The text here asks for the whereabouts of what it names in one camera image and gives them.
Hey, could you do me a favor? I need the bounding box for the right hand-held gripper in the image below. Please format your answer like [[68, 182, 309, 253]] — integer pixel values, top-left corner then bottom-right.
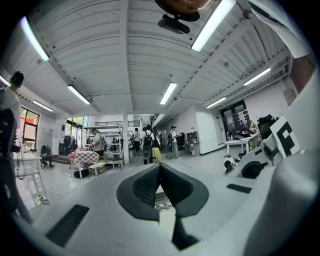
[[237, 114, 301, 180]]

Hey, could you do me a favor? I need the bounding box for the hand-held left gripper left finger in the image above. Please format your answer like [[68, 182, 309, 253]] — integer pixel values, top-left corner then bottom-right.
[[32, 162, 181, 256]]

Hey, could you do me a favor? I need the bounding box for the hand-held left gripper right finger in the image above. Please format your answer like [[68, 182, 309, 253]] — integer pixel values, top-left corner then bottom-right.
[[159, 149, 320, 256]]

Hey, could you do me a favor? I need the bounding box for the white desk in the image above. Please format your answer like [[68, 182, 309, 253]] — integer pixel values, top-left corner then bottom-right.
[[224, 133, 261, 156], [12, 152, 51, 206]]

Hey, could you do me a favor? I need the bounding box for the black office chair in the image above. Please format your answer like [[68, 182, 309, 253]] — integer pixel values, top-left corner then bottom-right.
[[257, 114, 280, 140]]

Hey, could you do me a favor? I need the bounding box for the black double door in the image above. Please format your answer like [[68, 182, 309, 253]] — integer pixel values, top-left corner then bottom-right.
[[219, 99, 251, 141]]

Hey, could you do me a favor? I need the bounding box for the black bag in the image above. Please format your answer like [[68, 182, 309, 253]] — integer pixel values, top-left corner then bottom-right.
[[73, 168, 91, 179]]

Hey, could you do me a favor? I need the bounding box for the wicker basket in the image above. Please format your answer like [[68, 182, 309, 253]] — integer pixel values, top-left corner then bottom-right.
[[87, 156, 107, 176]]

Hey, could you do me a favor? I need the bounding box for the brown rattan table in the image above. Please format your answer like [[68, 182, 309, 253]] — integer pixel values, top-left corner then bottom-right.
[[153, 192, 176, 213]]

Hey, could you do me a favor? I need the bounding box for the grey cabinet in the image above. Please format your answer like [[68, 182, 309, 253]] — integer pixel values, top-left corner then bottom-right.
[[186, 131, 201, 156]]

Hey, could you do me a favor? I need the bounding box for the pink checkered cloth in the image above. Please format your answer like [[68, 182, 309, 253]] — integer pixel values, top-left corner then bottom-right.
[[74, 149, 100, 166]]

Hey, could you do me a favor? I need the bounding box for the yellow garment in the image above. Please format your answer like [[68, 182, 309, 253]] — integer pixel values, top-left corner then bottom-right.
[[151, 146, 162, 163]]

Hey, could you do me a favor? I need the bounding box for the black framed window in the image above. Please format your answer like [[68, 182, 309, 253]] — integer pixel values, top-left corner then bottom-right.
[[21, 107, 41, 149]]

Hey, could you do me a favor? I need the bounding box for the person's face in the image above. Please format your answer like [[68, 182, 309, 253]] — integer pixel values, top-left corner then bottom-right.
[[154, 0, 212, 22]]

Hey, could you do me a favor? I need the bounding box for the black head camera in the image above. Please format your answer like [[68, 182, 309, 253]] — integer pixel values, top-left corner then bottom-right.
[[157, 14, 191, 35]]

